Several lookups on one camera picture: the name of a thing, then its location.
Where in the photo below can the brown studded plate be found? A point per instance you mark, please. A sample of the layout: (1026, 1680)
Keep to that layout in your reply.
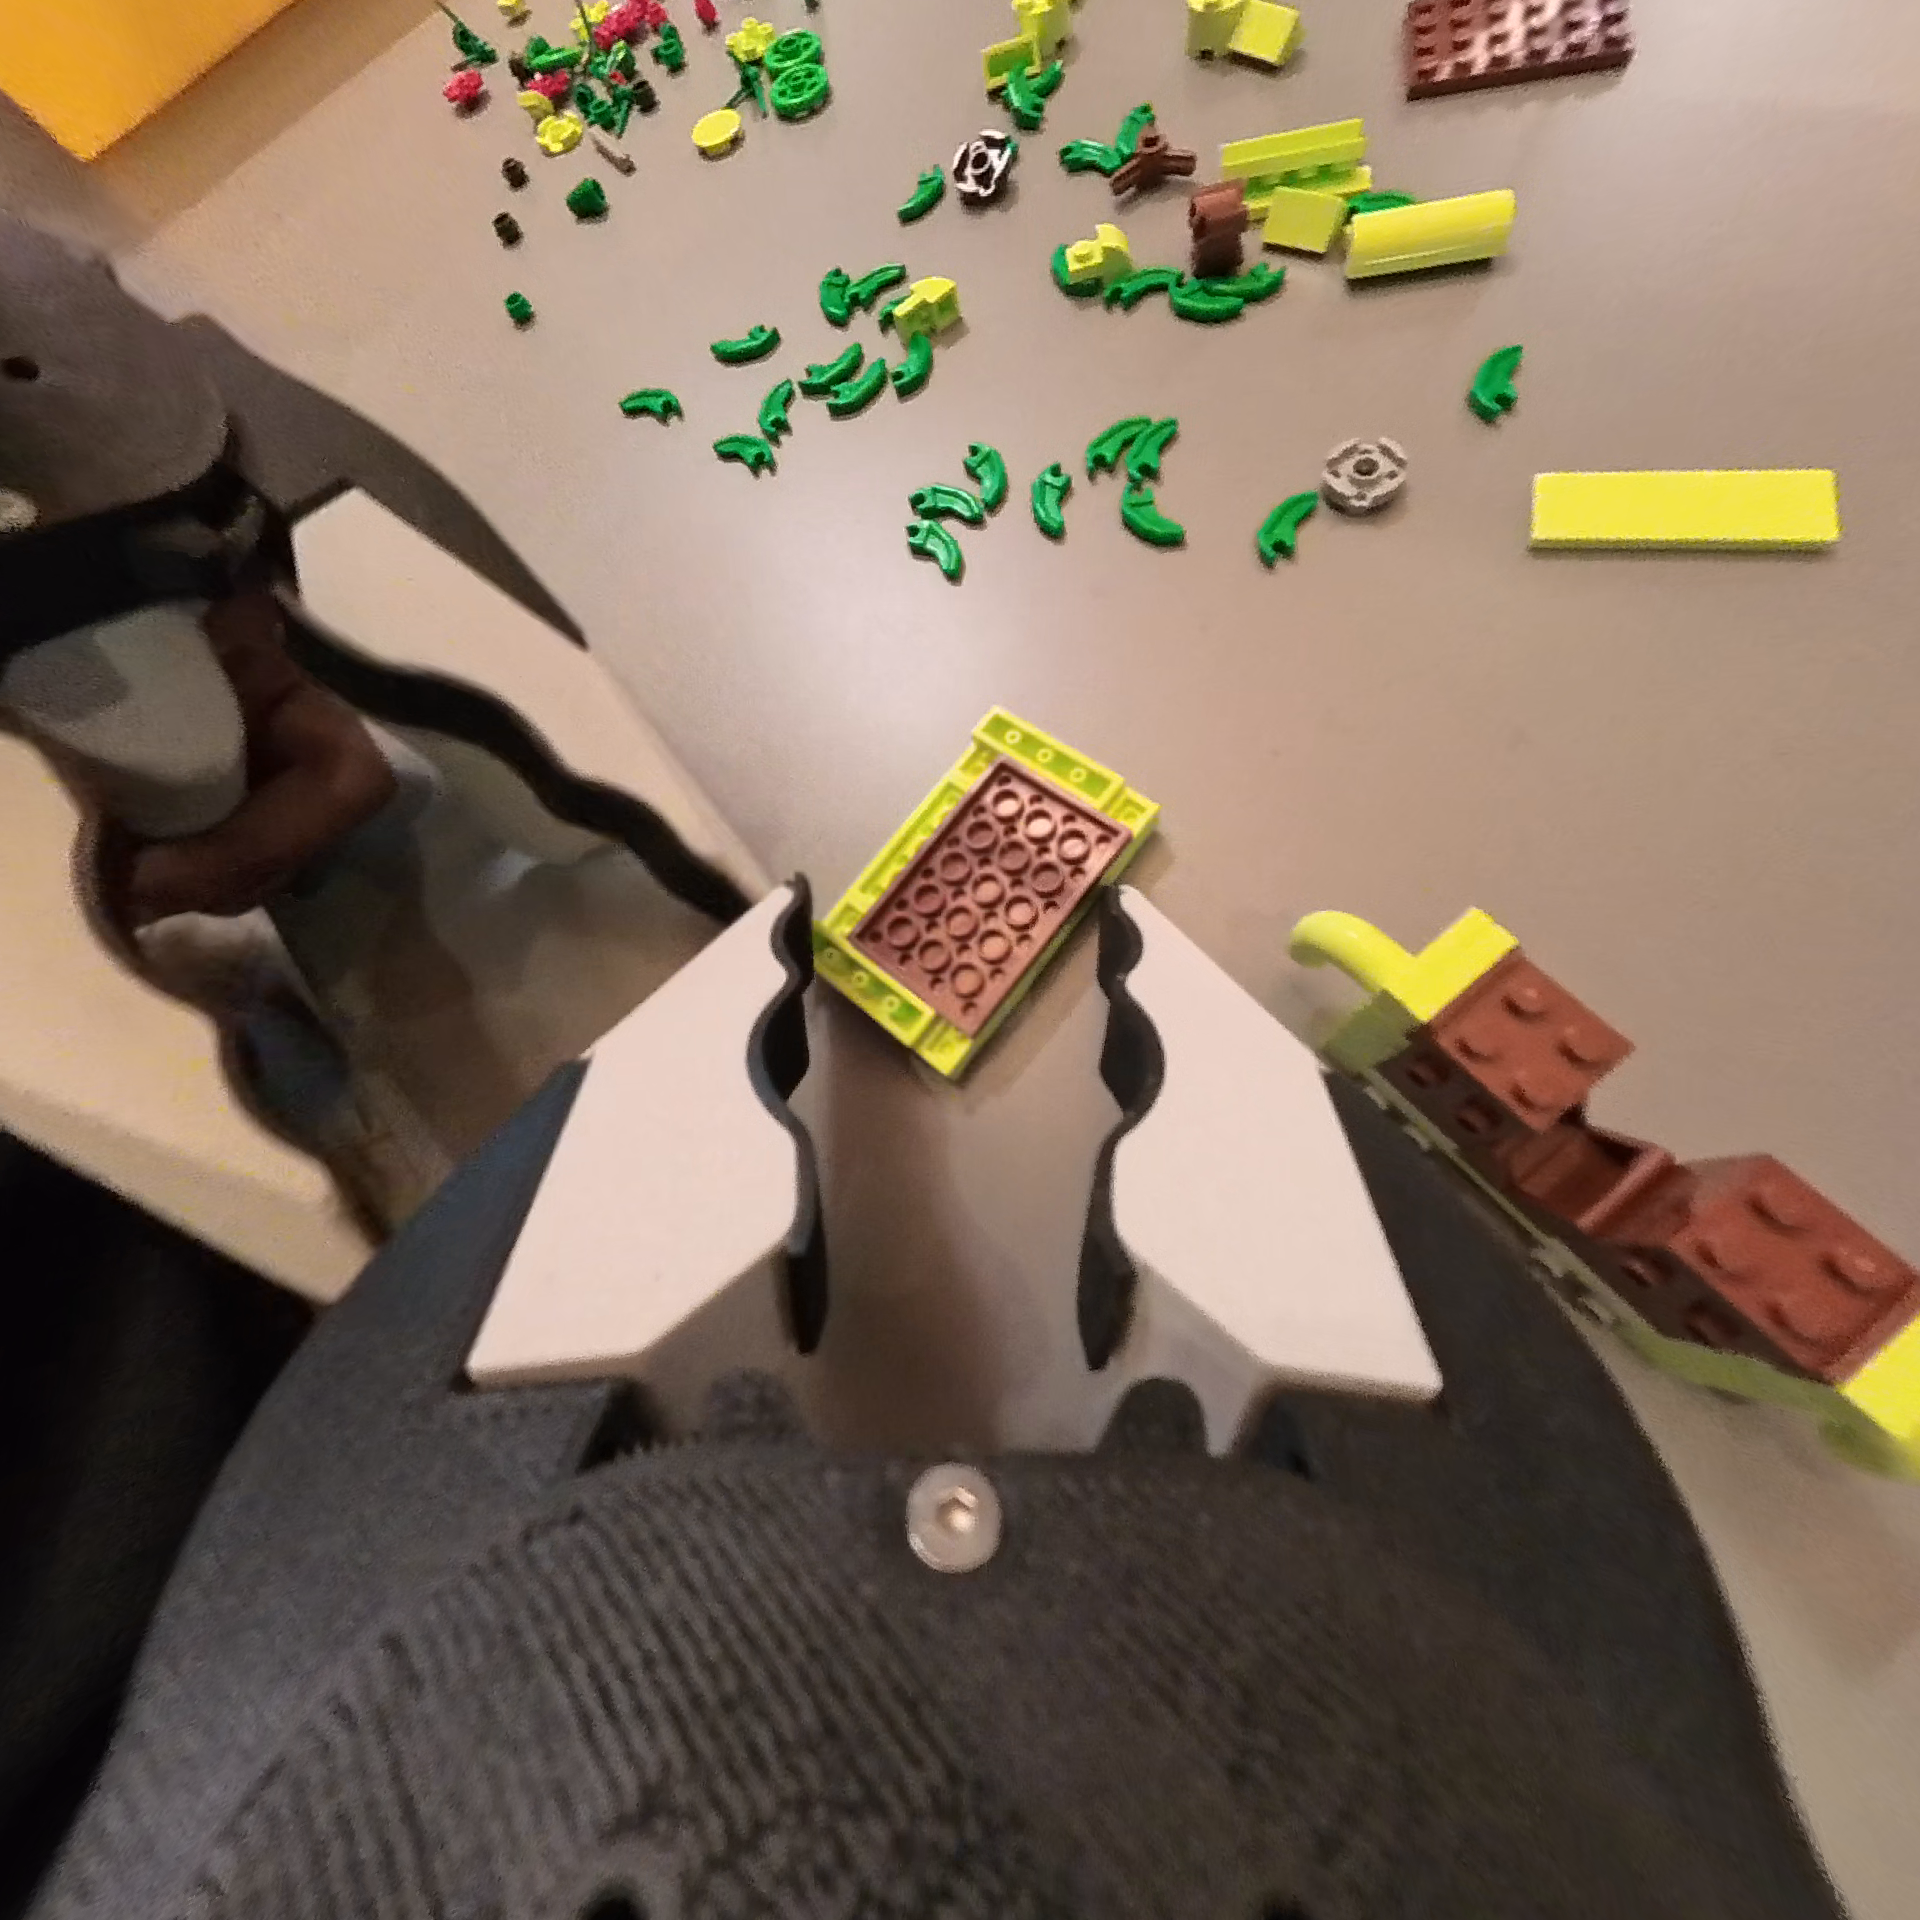
(1516, 36)

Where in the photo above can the lime round studded plate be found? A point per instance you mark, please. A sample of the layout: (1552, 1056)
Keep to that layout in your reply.
(753, 38)

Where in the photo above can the person's black jacket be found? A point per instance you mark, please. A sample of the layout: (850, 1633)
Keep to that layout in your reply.
(106, 1500)

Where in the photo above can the lime round brick with tile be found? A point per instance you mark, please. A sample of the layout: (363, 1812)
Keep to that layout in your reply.
(1244, 27)

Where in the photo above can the brown branch connector piece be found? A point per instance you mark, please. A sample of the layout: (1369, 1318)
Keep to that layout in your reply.
(1153, 163)

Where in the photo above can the lime curved brick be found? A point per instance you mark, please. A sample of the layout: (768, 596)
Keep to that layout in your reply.
(1425, 234)

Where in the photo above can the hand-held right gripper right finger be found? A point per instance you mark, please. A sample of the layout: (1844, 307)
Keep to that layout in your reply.
(1276, 1213)

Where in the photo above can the yellow plastic bin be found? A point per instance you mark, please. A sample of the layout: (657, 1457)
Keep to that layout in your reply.
(106, 60)

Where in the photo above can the small lime brick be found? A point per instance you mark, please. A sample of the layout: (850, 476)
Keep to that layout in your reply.
(1103, 253)
(927, 305)

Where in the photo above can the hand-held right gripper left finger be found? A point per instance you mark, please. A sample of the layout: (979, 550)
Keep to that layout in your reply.
(646, 1200)

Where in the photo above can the square lime tile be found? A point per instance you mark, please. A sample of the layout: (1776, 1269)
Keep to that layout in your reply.
(1300, 220)

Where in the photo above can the small lime tile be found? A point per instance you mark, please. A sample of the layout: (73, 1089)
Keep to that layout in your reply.
(1004, 58)

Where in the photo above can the brown and lime brick assembly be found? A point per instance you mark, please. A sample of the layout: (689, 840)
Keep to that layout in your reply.
(1739, 1229)

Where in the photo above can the green wheel piece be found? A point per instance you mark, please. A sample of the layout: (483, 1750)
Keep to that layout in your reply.
(800, 94)
(800, 50)

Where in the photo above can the grey round plate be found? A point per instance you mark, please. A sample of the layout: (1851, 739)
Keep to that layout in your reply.
(1343, 488)

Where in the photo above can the person's left hand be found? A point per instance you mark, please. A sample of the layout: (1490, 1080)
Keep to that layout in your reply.
(316, 779)

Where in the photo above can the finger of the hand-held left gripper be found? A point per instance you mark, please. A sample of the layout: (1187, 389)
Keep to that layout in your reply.
(495, 629)
(89, 1049)

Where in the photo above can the scatter of green leaf pieces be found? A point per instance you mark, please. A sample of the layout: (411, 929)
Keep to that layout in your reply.
(1153, 523)

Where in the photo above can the pile of small flower pieces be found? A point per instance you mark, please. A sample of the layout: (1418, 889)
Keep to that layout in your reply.
(559, 60)

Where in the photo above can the lime brick panel with face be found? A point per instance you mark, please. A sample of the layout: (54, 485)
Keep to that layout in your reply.
(983, 885)

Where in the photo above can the long lime flat tile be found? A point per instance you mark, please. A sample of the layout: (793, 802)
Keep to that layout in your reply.
(1680, 510)

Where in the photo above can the dark brown round plate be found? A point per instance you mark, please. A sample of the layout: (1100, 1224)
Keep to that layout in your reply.
(967, 166)

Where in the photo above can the brown round brick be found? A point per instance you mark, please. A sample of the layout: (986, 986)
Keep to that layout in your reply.
(1215, 225)

